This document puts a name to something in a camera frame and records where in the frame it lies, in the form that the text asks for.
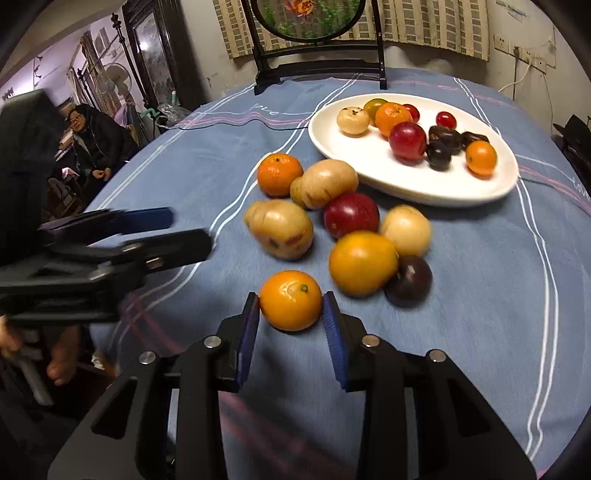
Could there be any large dark water chestnut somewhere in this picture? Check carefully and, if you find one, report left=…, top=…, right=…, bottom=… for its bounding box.
left=428, top=125, right=464, bottom=153

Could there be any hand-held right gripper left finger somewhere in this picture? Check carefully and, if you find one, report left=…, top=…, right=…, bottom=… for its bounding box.
left=46, top=292, right=260, bottom=480

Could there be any white round plate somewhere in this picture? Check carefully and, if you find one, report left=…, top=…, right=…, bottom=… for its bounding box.
left=308, top=93, right=520, bottom=207

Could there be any white power cable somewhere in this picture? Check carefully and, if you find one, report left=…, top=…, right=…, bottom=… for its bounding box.
left=498, top=62, right=532, bottom=93

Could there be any small dark purple fruit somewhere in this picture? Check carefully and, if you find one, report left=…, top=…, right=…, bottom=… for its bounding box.
left=426, top=141, right=453, bottom=171

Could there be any tan round fruit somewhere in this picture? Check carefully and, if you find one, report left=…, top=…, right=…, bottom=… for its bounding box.
left=379, top=205, right=433, bottom=257

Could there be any clear plastic bag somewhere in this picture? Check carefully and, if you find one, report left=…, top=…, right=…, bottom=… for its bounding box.
left=157, top=102, right=192, bottom=127

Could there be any white outlet strip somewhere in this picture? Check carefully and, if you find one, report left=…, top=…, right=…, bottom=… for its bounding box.
left=515, top=46, right=548, bottom=72

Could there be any beige checked curtain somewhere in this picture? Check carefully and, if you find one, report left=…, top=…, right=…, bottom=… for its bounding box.
left=213, top=0, right=490, bottom=63

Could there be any black hat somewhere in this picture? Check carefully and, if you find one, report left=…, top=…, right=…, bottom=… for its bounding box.
left=553, top=114, right=591, bottom=153

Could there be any small tan fruit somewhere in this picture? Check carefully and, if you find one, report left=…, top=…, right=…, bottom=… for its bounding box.
left=289, top=176, right=309, bottom=209

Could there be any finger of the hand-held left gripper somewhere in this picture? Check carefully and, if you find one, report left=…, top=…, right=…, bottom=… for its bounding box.
left=88, top=228, right=214, bottom=288
left=39, top=207, right=175, bottom=243

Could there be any person's left hand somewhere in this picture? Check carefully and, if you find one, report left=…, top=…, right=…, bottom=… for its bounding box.
left=0, top=316, right=84, bottom=387

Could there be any dark purple plum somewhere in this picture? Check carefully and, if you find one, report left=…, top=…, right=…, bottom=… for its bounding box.
left=384, top=255, right=433, bottom=308

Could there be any tan fruit with stem scar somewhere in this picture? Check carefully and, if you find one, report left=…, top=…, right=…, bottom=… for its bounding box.
left=336, top=106, right=371, bottom=137

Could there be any red plum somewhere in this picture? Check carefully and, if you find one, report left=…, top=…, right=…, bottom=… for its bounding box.
left=323, top=192, right=380, bottom=240

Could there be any tan spotted oval fruit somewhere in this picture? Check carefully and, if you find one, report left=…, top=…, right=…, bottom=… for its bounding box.
left=244, top=199, right=315, bottom=260

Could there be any round embroidered screen black stand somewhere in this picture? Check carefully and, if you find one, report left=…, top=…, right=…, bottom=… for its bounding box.
left=240, top=0, right=387, bottom=96

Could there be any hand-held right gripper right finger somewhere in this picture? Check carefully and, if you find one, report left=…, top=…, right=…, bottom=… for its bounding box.
left=322, top=291, right=539, bottom=480

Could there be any large orange mandarin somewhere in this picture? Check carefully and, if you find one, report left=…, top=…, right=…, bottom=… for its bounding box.
left=257, top=153, right=304, bottom=198

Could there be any small orange mandarin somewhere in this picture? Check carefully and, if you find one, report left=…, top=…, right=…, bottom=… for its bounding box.
left=374, top=102, right=413, bottom=138

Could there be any dark wood framed cabinet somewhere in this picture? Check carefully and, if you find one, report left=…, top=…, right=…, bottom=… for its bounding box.
left=121, top=0, right=206, bottom=109

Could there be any standing fan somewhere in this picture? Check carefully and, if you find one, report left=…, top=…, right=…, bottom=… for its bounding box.
left=97, top=62, right=134, bottom=104

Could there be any yellow-orange tomato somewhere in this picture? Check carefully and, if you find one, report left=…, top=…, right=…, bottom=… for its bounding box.
left=329, top=232, right=400, bottom=298

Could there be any green-yellow tomato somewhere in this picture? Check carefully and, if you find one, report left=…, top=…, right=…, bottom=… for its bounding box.
left=363, top=98, right=389, bottom=121

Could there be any blue striped tablecloth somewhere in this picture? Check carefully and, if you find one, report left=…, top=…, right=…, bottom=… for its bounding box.
left=83, top=68, right=591, bottom=480

